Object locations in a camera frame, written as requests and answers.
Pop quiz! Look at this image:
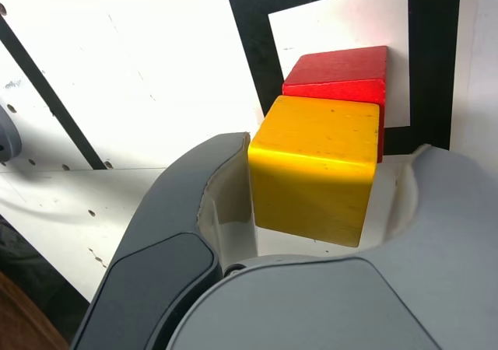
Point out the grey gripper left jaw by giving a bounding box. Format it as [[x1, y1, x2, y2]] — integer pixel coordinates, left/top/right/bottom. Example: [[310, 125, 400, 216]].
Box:
[[68, 131, 260, 350]]

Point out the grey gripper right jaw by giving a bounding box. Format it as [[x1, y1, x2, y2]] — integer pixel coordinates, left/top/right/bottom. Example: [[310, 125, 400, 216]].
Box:
[[163, 142, 498, 350]]

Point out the yellow cube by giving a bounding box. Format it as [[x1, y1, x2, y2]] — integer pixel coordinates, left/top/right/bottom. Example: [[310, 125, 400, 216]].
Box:
[[247, 95, 381, 249]]

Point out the red cube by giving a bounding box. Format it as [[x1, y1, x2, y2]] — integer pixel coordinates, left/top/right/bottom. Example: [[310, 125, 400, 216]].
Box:
[[282, 45, 389, 164]]

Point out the black tape square outline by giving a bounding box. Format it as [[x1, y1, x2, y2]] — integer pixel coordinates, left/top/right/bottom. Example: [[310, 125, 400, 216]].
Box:
[[224, 0, 463, 157]]

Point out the black tape strip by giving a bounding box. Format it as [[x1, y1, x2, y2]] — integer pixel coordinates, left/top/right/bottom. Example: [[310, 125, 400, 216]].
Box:
[[0, 15, 108, 171]]

